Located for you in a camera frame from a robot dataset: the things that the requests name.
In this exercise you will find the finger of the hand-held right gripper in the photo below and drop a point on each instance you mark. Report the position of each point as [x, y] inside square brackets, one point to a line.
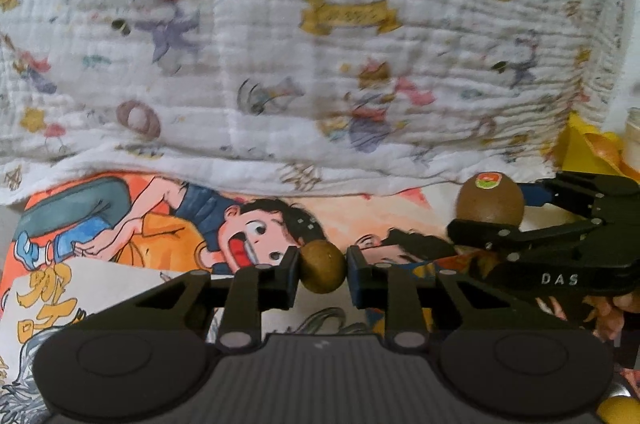
[480, 230]
[535, 194]

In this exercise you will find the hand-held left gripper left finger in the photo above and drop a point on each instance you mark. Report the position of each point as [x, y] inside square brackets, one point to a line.
[290, 276]

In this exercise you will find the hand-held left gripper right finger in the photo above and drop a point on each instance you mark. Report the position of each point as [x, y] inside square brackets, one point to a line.
[356, 276]

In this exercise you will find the brown kiwi with sticker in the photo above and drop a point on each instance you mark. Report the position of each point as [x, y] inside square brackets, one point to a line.
[490, 200]

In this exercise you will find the small round brown fruit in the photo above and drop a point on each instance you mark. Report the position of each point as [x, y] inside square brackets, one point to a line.
[322, 266]

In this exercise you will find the yellow lemon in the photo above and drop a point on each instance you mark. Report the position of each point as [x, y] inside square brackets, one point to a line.
[621, 410]

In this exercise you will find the yellow plastic bowl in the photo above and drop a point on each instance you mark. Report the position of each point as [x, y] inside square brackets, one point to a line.
[580, 149]

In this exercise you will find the white cup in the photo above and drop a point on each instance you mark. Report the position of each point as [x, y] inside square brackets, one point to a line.
[632, 122]

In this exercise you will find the silver-haired warrior drawing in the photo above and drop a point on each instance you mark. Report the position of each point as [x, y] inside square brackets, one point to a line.
[100, 274]

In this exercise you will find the white printed blanket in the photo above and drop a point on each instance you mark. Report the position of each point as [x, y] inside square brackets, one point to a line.
[250, 29]

